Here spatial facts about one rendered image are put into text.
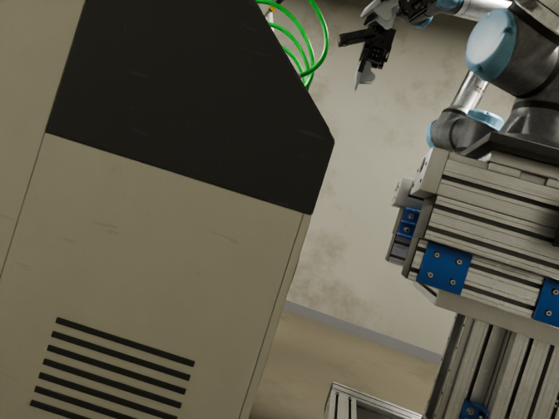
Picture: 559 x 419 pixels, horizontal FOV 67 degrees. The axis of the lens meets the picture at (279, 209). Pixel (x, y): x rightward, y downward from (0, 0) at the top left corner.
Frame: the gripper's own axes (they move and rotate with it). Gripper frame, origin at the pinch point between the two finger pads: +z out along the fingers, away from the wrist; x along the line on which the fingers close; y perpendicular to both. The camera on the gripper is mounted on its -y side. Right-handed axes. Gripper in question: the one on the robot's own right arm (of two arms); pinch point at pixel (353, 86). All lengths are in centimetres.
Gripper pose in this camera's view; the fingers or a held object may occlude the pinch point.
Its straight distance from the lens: 140.7
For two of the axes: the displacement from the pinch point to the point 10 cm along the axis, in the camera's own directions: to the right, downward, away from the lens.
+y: 9.5, 3.0, -0.2
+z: -3.0, 9.5, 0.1
